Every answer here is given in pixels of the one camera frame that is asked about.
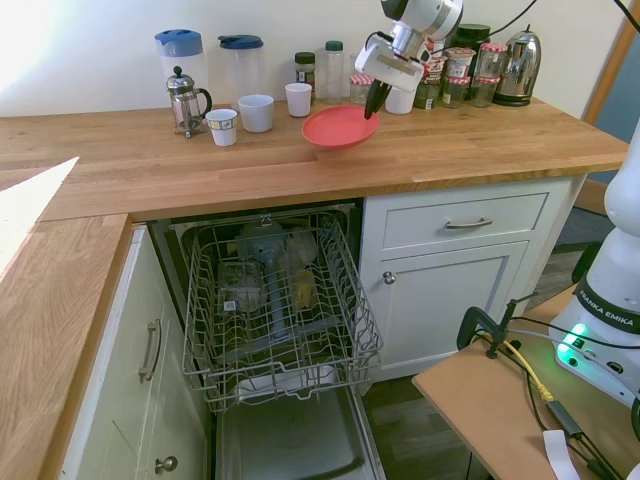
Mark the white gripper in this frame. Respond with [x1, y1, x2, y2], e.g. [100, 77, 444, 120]
[353, 38, 425, 121]

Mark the pink plastic plate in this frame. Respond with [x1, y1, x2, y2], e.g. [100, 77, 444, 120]
[301, 104, 381, 152]

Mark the grey dishwasher spray tube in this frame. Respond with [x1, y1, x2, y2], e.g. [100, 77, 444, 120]
[238, 223, 297, 347]

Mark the open dishwasher door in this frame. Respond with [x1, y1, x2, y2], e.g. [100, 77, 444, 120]
[213, 387, 387, 480]

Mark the glass jar red checkered lid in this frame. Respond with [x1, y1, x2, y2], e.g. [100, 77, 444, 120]
[441, 75, 473, 110]
[471, 74, 502, 109]
[476, 41, 510, 79]
[348, 73, 376, 107]

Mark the green filled glass jar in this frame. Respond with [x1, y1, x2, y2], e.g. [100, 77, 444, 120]
[414, 79, 445, 111]

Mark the clear jar green lid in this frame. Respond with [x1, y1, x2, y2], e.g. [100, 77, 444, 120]
[323, 40, 347, 102]

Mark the yogurt pot red label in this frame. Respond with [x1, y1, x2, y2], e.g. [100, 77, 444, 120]
[423, 54, 449, 84]

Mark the spice jar black lid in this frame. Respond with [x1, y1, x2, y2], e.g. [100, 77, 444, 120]
[293, 51, 318, 100]

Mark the white ribbed cup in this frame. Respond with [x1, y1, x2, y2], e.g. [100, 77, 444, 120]
[284, 82, 314, 119]

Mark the white yogurt pot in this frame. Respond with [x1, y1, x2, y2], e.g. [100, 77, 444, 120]
[444, 46, 477, 80]

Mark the large jar black lid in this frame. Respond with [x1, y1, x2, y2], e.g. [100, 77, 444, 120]
[451, 22, 493, 52]

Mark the clear pitcher dark blue lid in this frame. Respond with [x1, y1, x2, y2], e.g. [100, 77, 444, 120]
[216, 33, 267, 110]

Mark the stainless steel electric kettle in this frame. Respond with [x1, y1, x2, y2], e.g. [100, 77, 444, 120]
[491, 24, 544, 108]

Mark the small patterned white cup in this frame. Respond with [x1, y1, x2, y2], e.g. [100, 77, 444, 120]
[204, 108, 239, 148]

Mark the glass French press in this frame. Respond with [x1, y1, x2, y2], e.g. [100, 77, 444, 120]
[165, 65, 214, 140]

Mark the clear pitcher light blue lid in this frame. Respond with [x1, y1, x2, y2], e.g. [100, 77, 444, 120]
[153, 28, 208, 110]

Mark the clear square container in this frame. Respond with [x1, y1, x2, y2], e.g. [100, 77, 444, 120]
[216, 260, 267, 316]

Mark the black C-clamp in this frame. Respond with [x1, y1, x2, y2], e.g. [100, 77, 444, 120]
[456, 294, 540, 359]

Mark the wooden robot mounting board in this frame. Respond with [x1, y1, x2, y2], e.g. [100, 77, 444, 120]
[411, 284, 640, 480]

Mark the white paper strip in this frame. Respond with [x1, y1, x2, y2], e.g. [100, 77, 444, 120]
[542, 428, 582, 480]

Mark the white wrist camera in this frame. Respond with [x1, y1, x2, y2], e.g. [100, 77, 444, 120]
[366, 31, 397, 52]

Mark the white mug with handle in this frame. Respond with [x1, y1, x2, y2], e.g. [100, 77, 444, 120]
[237, 93, 276, 134]

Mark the metal drawer handle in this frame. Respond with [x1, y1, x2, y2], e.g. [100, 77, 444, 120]
[444, 216, 494, 231]
[136, 318, 163, 385]

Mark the grey wire dishwasher rack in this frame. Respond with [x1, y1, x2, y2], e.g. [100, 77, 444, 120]
[180, 211, 386, 414]

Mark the yellow cable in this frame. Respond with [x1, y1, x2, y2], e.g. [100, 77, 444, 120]
[501, 338, 557, 404]

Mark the black cable adapter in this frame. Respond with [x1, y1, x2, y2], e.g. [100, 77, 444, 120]
[546, 399, 585, 442]

